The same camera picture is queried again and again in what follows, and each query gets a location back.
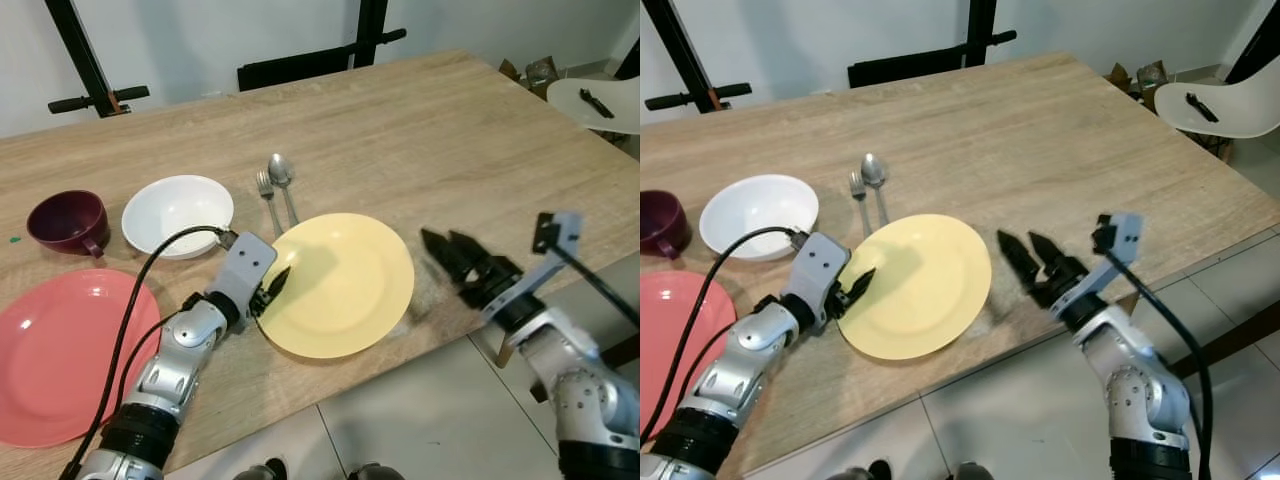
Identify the black stand with wide bar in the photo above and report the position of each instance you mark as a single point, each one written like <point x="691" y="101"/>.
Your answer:
<point x="910" y="65"/>
<point x="300" y="68"/>

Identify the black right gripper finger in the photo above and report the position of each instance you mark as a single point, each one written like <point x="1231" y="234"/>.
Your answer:
<point x="442" y="258"/>
<point x="1020" y="262"/>
<point x="1048" y="254"/>
<point x="470" y="254"/>

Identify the small black tool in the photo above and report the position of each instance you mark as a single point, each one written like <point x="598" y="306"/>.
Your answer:
<point x="596" y="103"/>
<point x="1202" y="107"/>

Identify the maroon cup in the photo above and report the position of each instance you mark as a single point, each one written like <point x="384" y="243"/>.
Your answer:
<point x="662" y="225"/>
<point x="65" y="222"/>

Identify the silver spoon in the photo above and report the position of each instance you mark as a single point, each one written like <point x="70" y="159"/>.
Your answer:
<point x="874" y="170"/>
<point x="280" y="170"/>

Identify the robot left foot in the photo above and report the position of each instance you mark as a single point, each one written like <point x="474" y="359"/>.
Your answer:
<point x="262" y="470"/>
<point x="865" y="471"/>

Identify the black stand with orange clamp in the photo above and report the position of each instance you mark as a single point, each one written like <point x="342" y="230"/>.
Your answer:
<point x="690" y="60"/>
<point x="80" y="60"/>

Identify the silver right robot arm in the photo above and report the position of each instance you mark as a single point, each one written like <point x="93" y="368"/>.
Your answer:
<point x="1140" y="380"/>
<point x="580" y="380"/>

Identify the silver fork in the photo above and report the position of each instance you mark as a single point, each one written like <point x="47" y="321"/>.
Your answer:
<point x="265" y="185"/>
<point x="857" y="185"/>

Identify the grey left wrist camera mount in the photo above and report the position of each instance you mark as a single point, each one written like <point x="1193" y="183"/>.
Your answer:
<point x="822" y="265"/>
<point x="245" y="262"/>

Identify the pink plate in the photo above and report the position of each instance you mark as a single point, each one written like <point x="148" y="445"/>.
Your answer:
<point x="60" y="360"/>
<point x="665" y="350"/>

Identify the white plastic chair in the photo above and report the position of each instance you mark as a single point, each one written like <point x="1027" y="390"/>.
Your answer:
<point x="570" y="105"/>
<point x="1240" y="110"/>

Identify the slanted black stand leg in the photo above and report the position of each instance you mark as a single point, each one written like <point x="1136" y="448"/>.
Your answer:
<point x="1255" y="45"/>
<point x="630" y="62"/>

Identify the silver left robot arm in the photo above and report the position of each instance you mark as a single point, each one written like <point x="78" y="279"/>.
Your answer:
<point x="745" y="350"/>
<point x="180" y="350"/>

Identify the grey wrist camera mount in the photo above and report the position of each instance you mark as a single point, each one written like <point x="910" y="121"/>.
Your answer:
<point x="822" y="265"/>
<point x="558" y="240"/>
<point x="1120" y="245"/>
<point x="245" y="262"/>

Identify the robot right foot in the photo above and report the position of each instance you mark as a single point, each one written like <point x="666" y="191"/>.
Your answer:
<point x="975" y="472"/>
<point x="375" y="472"/>

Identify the white bowl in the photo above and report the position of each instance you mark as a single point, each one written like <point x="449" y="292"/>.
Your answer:
<point x="178" y="212"/>
<point x="758" y="212"/>

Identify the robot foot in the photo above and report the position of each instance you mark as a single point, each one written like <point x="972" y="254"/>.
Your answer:
<point x="865" y="471"/>
<point x="375" y="472"/>
<point x="262" y="470"/>
<point x="975" y="472"/>

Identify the yellow plate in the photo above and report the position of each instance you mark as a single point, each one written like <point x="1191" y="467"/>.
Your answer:
<point x="345" y="290"/>
<point x="925" y="295"/>

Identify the open cardboard box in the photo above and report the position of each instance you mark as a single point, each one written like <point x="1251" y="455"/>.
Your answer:
<point x="540" y="72"/>
<point x="1148" y="75"/>

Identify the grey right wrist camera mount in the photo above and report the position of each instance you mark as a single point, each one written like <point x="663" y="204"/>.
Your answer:
<point x="1120" y="245"/>
<point x="558" y="240"/>

